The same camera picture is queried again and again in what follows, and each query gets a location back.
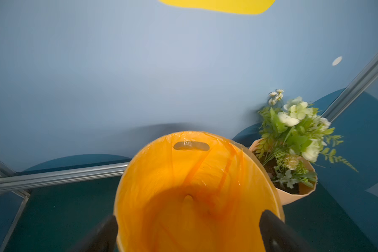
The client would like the orange bin liner bag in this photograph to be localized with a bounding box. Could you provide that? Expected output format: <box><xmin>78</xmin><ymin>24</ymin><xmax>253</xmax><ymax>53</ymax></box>
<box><xmin>113</xmin><ymin>131</ymin><xmax>285</xmax><ymax>252</ymax></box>

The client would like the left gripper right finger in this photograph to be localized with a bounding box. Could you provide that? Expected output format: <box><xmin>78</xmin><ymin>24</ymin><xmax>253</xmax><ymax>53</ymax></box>
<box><xmin>259</xmin><ymin>210</ymin><xmax>316</xmax><ymax>252</ymax></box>

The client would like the peach ribbed flower pot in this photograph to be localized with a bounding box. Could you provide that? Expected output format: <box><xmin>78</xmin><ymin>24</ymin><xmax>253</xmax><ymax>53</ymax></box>
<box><xmin>249</xmin><ymin>139</ymin><xmax>318</xmax><ymax>205</ymax></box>

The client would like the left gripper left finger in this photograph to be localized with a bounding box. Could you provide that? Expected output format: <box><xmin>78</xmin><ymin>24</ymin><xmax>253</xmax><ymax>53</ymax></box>
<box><xmin>70</xmin><ymin>215</ymin><xmax>118</xmax><ymax>252</ymax></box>

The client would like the aluminium frame rear bar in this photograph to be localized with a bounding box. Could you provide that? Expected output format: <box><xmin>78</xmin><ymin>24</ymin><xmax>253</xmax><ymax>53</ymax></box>
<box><xmin>0</xmin><ymin>162</ymin><xmax>128</xmax><ymax>193</ymax></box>

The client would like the artificial white flower plant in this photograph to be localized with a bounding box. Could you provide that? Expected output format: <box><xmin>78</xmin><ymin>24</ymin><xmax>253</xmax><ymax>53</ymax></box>
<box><xmin>253</xmin><ymin>89</ymin><xmax>354</xmax><ymax>189</ymax></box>

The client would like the aluminium frame right post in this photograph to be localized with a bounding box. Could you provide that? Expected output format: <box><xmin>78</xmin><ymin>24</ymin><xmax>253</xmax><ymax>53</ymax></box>
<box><xmin>322</xmin><ymin>53</ymin><xmax>378</xmax><ymax>122</ymax></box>

